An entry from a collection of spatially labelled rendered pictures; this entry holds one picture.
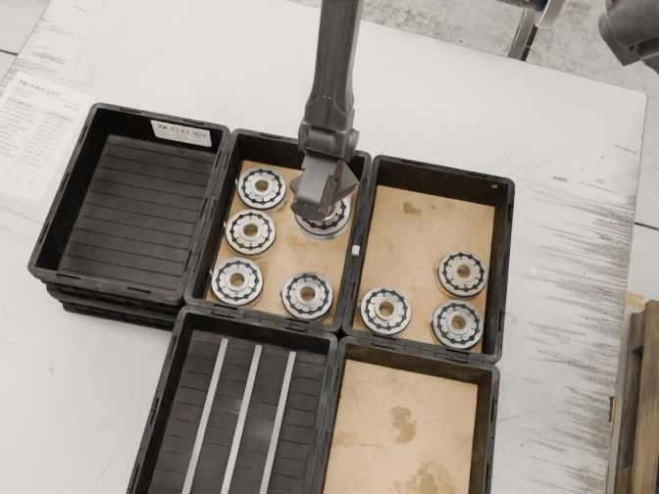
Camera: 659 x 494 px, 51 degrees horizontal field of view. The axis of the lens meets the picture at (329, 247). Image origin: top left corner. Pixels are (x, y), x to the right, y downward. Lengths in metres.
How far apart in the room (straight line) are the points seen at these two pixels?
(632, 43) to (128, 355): 1.12
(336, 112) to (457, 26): 2.04
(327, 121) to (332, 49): 0.12
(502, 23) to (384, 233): 1.72
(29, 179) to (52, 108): 0.20
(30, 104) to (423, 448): 1.24
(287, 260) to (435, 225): 0.33
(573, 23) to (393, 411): 2.15
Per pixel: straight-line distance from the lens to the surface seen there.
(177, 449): 1.35
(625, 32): 0.89
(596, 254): 1.74
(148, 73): 1.88
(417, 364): 1.33
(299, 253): 1.44
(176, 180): 1.54
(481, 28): 3.00
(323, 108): 0.97
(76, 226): 1.54
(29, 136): 1.84
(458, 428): 1.38
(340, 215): 1.26
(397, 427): 1.35
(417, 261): 1.46
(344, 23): 0.89
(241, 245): 1.42
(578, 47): 3.07
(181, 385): 1.37
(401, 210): 1.51
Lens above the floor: 2.15
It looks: 65 degrees down
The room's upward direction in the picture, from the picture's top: 7 degrees clockwise
